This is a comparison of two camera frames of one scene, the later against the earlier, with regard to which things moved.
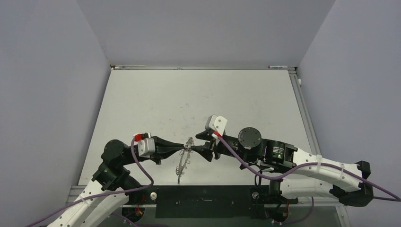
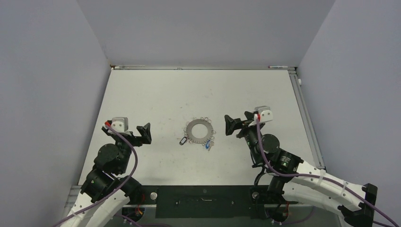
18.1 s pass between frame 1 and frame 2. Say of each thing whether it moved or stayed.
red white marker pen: stayed
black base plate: stayed
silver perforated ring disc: moved
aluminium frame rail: stayed
